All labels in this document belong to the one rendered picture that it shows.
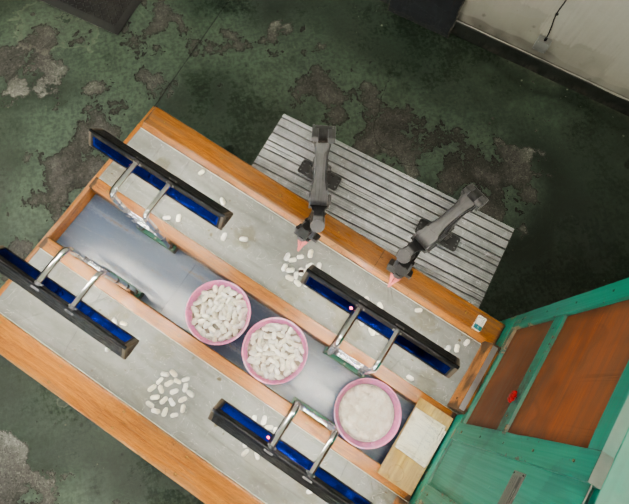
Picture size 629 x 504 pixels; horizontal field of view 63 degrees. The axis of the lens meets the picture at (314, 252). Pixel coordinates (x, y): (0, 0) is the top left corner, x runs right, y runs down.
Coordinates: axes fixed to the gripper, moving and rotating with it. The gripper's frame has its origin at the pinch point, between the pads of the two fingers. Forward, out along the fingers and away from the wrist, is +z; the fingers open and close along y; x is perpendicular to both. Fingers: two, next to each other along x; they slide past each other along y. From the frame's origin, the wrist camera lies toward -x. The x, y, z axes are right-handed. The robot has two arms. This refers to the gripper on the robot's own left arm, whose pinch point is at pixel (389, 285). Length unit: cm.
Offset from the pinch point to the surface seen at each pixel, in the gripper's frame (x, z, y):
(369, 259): 12.0, 0.4, -12.4
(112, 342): -66, 43, -69
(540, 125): 170, -70, 30
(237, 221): 3, 15, -69
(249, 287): -12, 30, -48
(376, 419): -20, 43, 24
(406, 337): -31.0, -1.2, 13.3
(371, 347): -5.6, 25.5, 7.8
